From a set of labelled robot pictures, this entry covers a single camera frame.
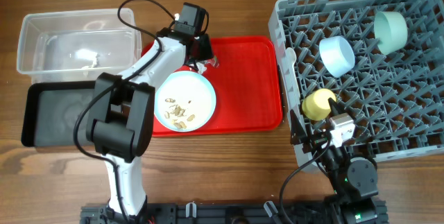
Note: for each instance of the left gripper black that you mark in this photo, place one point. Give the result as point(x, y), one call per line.
point(208, 53)

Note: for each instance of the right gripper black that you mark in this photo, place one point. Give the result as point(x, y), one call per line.
point(316, 139)

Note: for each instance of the white tissue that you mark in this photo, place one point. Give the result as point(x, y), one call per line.
point(198, 67)

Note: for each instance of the yellow cup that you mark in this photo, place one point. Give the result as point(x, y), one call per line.
point(316, 106)

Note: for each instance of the red snack wrapper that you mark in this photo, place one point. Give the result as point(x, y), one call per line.
point(214, 62)

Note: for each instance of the light blue small bowl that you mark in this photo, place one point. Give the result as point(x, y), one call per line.
point(337, 55)

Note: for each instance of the white plastic spoon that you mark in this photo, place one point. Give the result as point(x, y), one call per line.
point(291, 58)

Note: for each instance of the mint green bowl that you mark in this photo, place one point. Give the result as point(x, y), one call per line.
point(390, 28)

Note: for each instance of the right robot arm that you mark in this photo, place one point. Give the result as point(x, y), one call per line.
point(353, 178)

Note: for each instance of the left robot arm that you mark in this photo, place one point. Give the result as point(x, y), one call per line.
point(120, 115)

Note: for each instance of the grey dishwasher rack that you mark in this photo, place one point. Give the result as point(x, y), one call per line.
point(395, 99)

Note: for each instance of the light blue plate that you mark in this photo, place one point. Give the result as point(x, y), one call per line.
point(187, 86)

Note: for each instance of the red serving tray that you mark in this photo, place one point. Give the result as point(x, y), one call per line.
point(247, 86)

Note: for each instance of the peanut shells pile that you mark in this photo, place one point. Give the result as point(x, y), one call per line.
point(178, 114)

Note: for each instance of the white scrap in bin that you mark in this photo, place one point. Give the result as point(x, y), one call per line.
point(94, 60)

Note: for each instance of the clear plastic bin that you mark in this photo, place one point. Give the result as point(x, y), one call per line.
point(52, 45)

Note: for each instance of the black plastic tray bin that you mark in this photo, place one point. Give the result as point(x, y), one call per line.
point(52, 110)

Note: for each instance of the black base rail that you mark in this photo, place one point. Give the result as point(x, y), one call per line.
point(269, 212)

